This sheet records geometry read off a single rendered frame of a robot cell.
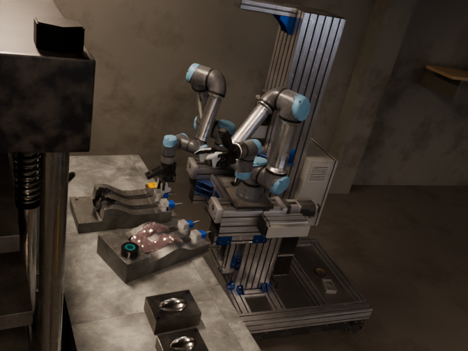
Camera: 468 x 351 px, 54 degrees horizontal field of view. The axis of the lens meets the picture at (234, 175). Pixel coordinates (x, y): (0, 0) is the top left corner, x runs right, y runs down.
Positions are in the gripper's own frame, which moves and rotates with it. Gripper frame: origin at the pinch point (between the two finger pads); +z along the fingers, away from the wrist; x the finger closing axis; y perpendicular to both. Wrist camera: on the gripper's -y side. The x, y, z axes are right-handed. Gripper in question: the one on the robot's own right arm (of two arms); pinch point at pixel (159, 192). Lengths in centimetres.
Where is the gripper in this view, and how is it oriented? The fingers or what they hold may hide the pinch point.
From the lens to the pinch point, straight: 272.9
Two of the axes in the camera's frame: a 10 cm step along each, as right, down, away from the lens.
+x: -4.3, -4.8, 7.7
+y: 8.8, -0.4, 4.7
